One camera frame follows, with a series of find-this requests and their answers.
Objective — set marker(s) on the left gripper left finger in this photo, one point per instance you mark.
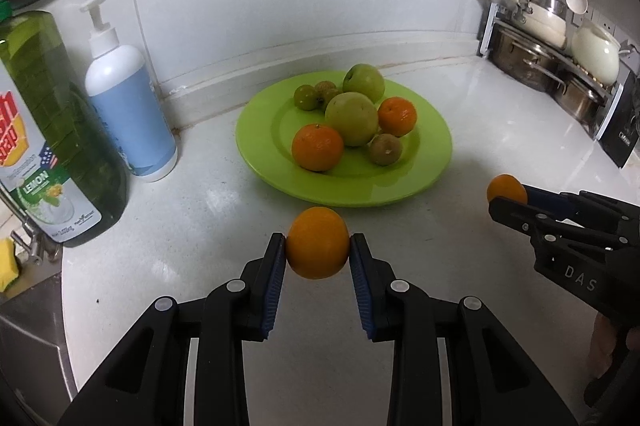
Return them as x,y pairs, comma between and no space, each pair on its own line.
142,381

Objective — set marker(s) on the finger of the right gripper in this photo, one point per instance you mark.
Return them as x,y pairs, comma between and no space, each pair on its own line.
539,227
559,206

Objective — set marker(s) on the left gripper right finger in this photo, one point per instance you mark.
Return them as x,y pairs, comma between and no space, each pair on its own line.
451,359

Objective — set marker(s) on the small orange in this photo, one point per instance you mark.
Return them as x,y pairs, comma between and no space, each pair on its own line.
506,186

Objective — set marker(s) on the small green fruit with stem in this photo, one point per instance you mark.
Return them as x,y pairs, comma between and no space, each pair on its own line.
384,149

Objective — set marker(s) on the large orange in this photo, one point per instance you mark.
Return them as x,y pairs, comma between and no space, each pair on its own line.
397,116

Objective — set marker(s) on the large yellow-green pear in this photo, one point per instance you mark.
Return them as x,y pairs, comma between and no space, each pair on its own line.
354,117

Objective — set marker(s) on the small brownish fruit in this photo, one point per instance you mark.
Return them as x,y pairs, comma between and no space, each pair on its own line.
321,87

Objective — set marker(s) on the small green round fruit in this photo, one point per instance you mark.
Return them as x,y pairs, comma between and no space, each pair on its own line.
306,98

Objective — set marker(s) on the small yellow-brown fruit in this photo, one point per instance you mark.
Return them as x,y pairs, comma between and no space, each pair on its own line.
326,97

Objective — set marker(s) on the person's right hand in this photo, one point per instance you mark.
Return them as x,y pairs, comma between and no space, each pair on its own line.
602,345

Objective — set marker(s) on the black appliance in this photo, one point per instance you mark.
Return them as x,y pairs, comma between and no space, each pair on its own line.
622,130

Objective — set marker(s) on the steel sink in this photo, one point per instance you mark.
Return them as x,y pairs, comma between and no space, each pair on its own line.
34,356

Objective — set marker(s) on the stainless steel pot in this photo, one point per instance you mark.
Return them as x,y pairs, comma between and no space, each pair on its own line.
524,60

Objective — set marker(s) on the white ceramic pot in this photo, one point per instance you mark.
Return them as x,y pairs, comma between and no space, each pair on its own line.
598,52

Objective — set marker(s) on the yellow sponge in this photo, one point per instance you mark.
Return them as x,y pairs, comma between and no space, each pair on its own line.
9,270

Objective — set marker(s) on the green apple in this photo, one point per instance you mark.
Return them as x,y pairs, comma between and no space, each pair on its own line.
365,79

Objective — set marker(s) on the green dish soap bottle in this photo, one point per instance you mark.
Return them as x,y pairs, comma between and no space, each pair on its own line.
57,163

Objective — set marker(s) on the orange tangerine on plate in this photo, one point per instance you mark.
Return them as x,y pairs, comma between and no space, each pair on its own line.
317,148

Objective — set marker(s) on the white blue pump bottle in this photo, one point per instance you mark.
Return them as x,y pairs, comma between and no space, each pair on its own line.
120,89

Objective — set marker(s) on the white pan with cream handles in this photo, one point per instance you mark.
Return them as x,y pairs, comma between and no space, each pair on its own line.
543,19

